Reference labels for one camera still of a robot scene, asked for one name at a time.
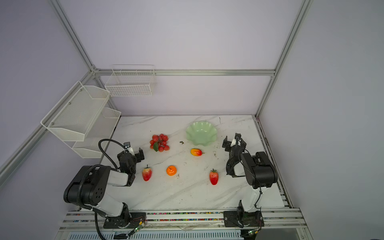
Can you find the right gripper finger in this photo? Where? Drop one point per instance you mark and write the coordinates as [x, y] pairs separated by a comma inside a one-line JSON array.
[[238, 137], [226, 144]]

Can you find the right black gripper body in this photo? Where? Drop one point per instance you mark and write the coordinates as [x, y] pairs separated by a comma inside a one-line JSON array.
[[234, 146]]

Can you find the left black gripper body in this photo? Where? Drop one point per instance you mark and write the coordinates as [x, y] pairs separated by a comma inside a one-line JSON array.
[[135, 155]]

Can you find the red fake apple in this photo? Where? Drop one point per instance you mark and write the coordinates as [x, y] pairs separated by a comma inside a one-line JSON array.
[[147, 173], [214, 177]]

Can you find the red strawberry bunch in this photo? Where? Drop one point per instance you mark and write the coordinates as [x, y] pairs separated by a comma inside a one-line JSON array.
[[159, 143]]

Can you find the red yellow fake mango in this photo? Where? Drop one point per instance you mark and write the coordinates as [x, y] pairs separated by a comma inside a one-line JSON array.
[[196, 152]]

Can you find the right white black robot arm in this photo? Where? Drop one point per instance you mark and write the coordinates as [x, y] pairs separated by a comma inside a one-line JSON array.
[[257, 169]]

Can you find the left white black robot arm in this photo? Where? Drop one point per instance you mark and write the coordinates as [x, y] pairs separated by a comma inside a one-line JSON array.
[[88, 189]]

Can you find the green scalloped fruit bowl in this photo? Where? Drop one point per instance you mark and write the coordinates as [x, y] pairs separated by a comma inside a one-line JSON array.
[[201, 133]]

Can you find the orange fake tangerine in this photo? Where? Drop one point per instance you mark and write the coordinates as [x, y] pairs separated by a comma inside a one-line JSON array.
[[171, 170]]

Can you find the upper white mesh shelf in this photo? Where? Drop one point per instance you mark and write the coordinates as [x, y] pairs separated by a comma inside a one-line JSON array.
[[72, 118]]

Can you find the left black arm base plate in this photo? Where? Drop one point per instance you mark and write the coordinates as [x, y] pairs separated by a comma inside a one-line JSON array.
[[131, 221]]

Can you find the white wire wall basket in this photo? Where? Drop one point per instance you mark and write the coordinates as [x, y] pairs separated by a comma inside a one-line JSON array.
[[132, 81]]

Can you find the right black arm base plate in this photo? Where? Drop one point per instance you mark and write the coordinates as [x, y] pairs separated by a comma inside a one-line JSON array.
[[242, 220]]

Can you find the aluminium front rail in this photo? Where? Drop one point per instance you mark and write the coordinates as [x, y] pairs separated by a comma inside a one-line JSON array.
[[191, 220]]

